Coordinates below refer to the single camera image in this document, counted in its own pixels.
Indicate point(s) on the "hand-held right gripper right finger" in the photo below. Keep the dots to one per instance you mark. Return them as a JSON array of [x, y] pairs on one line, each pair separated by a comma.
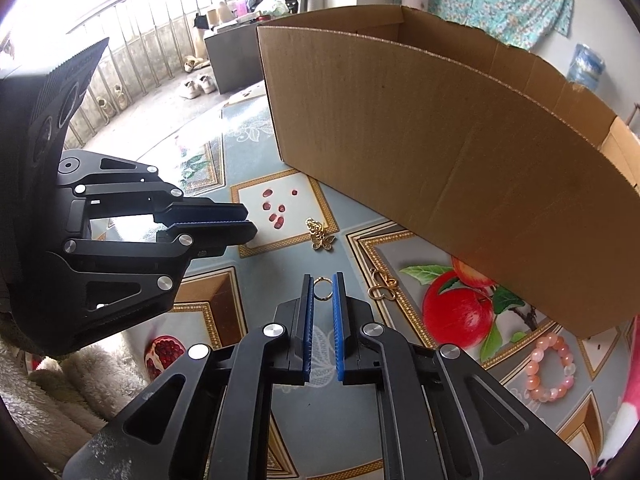
[[339, 330]]

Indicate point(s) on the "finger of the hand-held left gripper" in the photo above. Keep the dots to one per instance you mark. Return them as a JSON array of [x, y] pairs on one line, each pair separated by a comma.
[[210, 212], [220, 237]]

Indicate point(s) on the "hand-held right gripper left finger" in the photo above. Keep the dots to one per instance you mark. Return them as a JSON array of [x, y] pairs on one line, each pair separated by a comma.
[[307, 330]]

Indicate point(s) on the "brown cardboard box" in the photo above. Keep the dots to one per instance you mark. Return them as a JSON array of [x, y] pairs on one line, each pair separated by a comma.
[[450, 160]]

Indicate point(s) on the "gold looped clasp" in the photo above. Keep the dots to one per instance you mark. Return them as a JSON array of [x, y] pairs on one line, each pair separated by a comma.
[[374, 291]]

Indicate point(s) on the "gold butterfly pendant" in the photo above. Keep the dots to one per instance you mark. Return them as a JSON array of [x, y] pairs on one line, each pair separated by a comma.
[[324, 243]]

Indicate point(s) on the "white sneaker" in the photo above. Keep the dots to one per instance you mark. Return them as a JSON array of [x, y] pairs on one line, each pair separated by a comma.
[[206, 83], [189, 90]]

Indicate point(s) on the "beige shoes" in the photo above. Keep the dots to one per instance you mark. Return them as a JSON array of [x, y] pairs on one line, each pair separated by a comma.
[[194, 63]]

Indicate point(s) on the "grey cabinet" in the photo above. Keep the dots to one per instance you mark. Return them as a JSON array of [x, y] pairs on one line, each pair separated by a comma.
[[235, 60]]

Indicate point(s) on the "white plastic bag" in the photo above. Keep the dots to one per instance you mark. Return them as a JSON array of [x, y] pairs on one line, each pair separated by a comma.
[[272, 5]]

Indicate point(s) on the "white fleece blanket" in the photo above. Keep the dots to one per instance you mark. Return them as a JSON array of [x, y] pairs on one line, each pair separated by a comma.
[[60, 390]]

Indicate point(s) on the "pink floral blanket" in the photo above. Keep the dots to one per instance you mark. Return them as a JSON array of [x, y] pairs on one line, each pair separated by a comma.
[[620, 430]]

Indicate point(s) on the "clear blue plastic bottle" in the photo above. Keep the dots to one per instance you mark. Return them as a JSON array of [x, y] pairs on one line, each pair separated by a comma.
[[586, 67]]

